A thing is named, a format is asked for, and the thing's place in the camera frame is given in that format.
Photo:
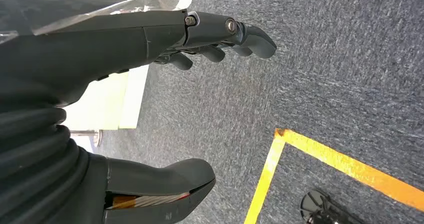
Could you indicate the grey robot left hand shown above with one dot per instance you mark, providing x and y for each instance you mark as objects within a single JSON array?
[{"x": 99, "y": 47}]

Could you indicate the dark grey carpet rug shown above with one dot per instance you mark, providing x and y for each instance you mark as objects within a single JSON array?
[{"x": 331, "y": 67}]

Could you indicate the yellow floor tape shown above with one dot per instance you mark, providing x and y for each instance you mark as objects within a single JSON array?
[{"x": 331, "y": 158}]

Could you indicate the chrome furniture foot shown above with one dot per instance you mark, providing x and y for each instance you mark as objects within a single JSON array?
[{"x": 91, "y": 137}]

